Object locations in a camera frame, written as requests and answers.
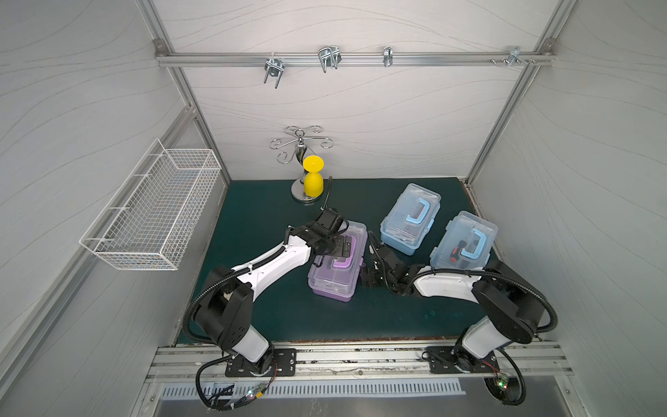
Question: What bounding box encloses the yellow plastic goblet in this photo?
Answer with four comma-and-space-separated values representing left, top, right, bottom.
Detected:
303, 155, 325, 198

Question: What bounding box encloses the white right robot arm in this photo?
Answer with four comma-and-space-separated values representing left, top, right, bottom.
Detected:
368, 233, 559, 373

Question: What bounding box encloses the black orange screwdriver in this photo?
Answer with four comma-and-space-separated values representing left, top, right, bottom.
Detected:
449, 241, 467, 262

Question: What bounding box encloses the metal bracket hook right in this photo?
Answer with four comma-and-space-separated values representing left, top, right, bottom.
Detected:
489, 47, 537, 68

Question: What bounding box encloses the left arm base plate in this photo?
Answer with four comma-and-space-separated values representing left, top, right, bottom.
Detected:
225, 346, 297, 378

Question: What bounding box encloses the aluminium cross rail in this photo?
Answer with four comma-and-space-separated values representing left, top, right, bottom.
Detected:
156, 50, 557, 68

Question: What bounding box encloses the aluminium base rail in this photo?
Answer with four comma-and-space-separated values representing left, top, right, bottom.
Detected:
145, 339, 574, 382

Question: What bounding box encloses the silver hook stand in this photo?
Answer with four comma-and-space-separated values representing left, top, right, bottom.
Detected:
269, 125, 335, 205

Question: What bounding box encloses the small metal hook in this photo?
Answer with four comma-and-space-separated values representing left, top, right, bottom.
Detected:
383, 46, 394, 68

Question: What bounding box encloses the metal double hook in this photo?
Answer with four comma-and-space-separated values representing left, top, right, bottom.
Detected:
317, 45, 341, 73

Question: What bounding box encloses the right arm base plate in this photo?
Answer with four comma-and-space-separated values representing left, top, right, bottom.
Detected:
421, 346, 500, 375

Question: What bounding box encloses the white wire basket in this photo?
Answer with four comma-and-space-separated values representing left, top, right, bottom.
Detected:
79, 139, 222, 271

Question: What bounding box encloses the large blue toolbox clear lid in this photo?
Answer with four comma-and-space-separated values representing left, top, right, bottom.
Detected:
430, 211, 499, 269

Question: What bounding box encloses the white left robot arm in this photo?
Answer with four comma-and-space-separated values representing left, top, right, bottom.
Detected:
182, 208, 350, 363

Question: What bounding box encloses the purple toolbox clear lid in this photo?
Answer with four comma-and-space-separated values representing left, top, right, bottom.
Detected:
307, 222, 368, 302

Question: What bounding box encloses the small blue toolbox clear lid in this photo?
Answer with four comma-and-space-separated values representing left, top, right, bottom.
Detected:
380, 183, 441, 255

